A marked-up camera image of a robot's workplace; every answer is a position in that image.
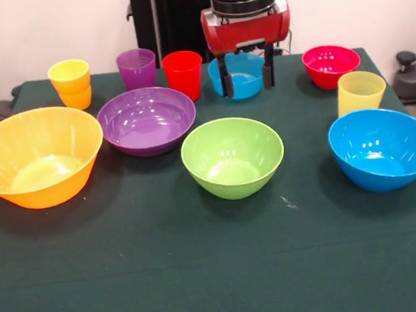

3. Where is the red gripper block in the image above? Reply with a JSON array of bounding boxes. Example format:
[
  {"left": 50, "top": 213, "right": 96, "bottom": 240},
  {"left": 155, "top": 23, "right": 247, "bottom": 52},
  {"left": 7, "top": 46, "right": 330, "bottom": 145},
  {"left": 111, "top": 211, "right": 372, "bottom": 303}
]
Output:
[{"left": 198, "top": 0, "right": 299, "bottom": 102}]

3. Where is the green bowl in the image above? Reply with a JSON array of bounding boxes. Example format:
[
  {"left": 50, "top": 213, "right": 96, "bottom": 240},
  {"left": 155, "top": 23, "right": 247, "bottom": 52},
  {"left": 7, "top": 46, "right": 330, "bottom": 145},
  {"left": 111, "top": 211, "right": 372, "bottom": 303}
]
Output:
[{"left": 177, "top": 112, "right": 290, "bottom": 206}]

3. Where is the purple bowl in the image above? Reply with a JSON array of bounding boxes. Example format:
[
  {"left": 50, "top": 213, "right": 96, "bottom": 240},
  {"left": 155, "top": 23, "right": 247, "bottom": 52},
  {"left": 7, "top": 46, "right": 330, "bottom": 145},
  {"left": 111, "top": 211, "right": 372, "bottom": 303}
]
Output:
[{"left": 93, "top": 82, "right": 201, "bottom": 163}]

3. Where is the small blue bowl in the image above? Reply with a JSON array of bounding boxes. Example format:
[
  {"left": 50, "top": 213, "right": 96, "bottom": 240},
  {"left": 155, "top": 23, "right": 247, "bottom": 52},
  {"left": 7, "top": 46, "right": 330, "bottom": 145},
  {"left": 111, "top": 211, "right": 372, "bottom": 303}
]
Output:
[{"left": 206, "top": 50, "right": 269, "bottom": 104}]

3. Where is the red cup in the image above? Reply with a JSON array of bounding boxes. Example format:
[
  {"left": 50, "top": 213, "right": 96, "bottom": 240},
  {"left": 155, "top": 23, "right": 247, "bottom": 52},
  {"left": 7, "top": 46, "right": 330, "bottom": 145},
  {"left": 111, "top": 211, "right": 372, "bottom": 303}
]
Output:
[{"left": 161, "top": 49, "right": 207, "bottom": 105}]

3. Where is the small red bowl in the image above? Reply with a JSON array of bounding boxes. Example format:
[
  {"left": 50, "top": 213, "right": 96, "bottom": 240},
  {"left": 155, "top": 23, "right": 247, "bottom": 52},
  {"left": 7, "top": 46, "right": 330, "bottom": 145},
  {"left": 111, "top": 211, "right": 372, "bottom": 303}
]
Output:
[{"left": 300, "top": 41, "right": 364, "bottom": 93}]

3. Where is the purple cup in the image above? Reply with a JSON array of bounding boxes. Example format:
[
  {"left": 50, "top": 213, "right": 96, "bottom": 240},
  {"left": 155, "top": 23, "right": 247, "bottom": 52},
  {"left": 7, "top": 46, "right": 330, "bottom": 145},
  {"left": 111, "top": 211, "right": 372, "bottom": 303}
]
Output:
[{"left": 114, "top": 46, "right": 160, "bottom": 94}]

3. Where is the pale yellow translucent cup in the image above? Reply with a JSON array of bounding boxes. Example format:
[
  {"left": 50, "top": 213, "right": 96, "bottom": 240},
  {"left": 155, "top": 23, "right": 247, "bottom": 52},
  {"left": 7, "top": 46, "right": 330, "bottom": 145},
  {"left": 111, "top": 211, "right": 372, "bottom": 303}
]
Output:
[{"left": 333, "top": 67, "right": 390, "bottom": 119}]

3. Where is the large blue bowl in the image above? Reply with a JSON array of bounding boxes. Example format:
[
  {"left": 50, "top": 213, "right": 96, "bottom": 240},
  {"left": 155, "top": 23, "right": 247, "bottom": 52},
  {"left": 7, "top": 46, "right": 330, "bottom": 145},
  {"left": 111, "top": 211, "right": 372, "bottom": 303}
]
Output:
[{"left": 325, "top": 104, "right": 416, "bottom": 199}]

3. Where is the orange yellow cup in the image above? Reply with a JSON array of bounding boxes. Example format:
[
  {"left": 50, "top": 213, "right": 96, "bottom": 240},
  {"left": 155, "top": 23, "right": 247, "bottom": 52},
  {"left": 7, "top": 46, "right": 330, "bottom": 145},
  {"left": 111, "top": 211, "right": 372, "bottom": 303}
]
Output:
[{"left": 46, "top": 57, "right": 95, "bottom": 114}]

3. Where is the dark green tablecloth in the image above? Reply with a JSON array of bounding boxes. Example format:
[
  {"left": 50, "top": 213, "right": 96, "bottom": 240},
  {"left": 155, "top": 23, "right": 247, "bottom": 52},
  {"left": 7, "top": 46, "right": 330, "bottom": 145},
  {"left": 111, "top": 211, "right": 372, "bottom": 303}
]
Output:
[{"left": 0, "top": 39, "right": 416, "bottom": 312}]

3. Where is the large orange bowl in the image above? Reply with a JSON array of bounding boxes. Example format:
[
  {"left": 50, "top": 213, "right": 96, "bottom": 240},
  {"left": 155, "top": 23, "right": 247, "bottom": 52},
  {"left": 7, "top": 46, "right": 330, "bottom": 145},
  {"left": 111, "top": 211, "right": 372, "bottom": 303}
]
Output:
[{"left": 0, "top": 101, "right": 112, "bottom": 214}]

